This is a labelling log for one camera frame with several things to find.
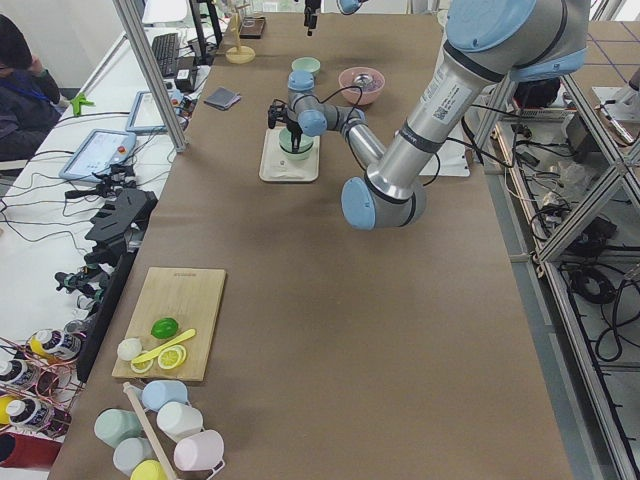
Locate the blue mug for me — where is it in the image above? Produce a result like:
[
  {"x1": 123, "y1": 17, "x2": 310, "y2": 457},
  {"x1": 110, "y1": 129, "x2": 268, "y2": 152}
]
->
[{"x1": 141, "y1": 380, "x2": 189, "y2": 412}]

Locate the lemon slice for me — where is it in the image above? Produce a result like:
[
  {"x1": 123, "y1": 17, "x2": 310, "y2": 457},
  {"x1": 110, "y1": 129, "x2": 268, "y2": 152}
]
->
[
  {"x1": 157, "y1": 344, "x2": 187, "y2": 370},
  {"x1": 129, "y1": 359, "x2": 154, "y2": 374}
]

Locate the wooden cutting board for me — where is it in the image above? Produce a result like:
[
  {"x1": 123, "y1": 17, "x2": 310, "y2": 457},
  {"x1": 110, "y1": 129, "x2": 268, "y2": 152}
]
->
[{"x1": 112, "y1": 267, "x2": 226, "y2": 382}]

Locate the yellow plastic knife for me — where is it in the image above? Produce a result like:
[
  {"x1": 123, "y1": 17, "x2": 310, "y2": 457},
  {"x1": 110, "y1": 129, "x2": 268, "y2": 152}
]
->
[{"x1": 132, "y1": 328, "x2": 197, "y2": 364}]

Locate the white mug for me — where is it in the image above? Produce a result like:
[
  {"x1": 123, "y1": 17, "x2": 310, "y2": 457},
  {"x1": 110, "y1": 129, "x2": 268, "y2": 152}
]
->
[{"x1": 156, "y1": 402, "x2": 204, "y2": 442}]

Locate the green mug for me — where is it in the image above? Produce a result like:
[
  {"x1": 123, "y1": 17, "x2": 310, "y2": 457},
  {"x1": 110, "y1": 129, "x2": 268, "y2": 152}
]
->
[{"x1": 94, "y1": 408, "x2": 142, "y2": 448}]

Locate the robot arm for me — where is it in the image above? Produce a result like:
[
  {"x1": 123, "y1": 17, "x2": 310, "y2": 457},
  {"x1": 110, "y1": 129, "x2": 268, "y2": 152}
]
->
[
  {"x1": 268, "y1": 0, "x2": 590, "y2": 230},
  {"x1": 303, "y1": 0, "x2": 367, "y2": 36}
]

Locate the wooden mug tree stand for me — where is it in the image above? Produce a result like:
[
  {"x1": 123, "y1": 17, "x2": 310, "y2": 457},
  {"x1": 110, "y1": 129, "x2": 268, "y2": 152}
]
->
[{"x1": 225, "y1": 1, "x2": 256, "y2": 64}]

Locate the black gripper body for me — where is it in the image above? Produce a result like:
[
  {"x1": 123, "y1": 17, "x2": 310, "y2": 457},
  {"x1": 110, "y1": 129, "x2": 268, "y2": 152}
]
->
[
  {"x1": 267, "y1": 99, "x2": 300, "y2": 138},
  {"x1": 304, "y1": 0, "x2": 321, "y2": 28}
]

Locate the black frame tray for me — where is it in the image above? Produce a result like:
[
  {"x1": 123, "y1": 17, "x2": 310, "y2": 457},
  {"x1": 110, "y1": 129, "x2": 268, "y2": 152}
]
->
[{"x1": 239, "y1": 17, "x2": 266, "y2": 39}]

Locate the beige rabbit serving tray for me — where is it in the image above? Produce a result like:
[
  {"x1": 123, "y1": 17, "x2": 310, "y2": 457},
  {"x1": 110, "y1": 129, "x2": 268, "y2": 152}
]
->
[{"x1": 259, "y1": 127, "x2": 320, "y2": 183}]

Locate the grey mug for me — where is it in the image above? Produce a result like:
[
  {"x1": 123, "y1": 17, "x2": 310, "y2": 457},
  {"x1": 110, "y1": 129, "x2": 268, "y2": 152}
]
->
[{"x1": 112, "y1": 437, "x2": 154, "y2": 477}]

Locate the black keyboard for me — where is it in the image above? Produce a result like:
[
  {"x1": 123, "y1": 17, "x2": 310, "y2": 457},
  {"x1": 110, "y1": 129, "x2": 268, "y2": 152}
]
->
[{"x1": 151, "y1": 33, "x2": 180, "y2": 78}]

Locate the folded grey cloth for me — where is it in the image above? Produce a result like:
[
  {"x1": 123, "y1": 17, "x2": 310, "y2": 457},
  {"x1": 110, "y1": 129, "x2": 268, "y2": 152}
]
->
[{"x1": 204, "y1": 87, "x2": 242, "y2": 111}]

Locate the pink mug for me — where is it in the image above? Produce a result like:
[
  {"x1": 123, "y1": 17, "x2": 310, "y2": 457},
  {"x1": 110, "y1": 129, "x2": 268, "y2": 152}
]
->
[{"x1": 173, "y1": 430, "x2": 225, "y2": 472}]

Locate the white garlic bulb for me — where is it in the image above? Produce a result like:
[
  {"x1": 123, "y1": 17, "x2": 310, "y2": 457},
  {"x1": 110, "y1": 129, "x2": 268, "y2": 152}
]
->
[{"x1": 117, "y1": 337, "x2": 143, "y2": 362}]

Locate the green lime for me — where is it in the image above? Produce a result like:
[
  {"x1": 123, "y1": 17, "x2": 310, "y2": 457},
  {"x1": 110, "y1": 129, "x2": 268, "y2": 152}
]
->
[{"x1": 150, "y1": 317, "x2": 179, "y2": 339}]

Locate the seated person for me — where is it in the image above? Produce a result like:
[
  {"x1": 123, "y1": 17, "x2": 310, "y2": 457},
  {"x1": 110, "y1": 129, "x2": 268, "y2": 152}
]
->
[{"x1": 1, "y1": 15, "x2": 61, "y2": 162}]

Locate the yellow mug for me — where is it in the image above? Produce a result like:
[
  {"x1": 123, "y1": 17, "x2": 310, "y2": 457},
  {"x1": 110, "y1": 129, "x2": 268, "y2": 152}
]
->
[{"x1": 130, "y1": 459, "x2": 167, "y2": 480}]

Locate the pink bowl with ice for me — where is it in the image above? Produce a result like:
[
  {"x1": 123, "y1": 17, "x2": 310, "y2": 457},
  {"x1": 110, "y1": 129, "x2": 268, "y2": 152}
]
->
[{"x1": 338, "y1": 67, "x2": 386, "y2": 106}]

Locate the blue teach pendant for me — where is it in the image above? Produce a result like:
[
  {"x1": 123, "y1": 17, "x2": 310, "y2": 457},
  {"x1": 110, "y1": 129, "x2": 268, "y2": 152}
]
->
[
  {"x1": 58, "y1": 129, "x2": 136, "y2": 183},
  {"x1": 125, "y1": 91, "x2": 167, "y2": 135}
]

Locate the green bowl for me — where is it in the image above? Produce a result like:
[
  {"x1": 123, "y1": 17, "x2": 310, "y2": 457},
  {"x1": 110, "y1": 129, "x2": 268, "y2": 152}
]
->
[
  {"x1": 278, "y1": 128, "x2": 314, "y2": 161},
  {"x1": 291, "y1": 56, "x2": 321, "y2": 79}
]

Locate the metal ice scoop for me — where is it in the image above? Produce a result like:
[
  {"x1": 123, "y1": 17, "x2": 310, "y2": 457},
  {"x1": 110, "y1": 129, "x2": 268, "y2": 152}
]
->
[{"x1": 352, "y1": 72, "x2": 379, "y2": 92}]

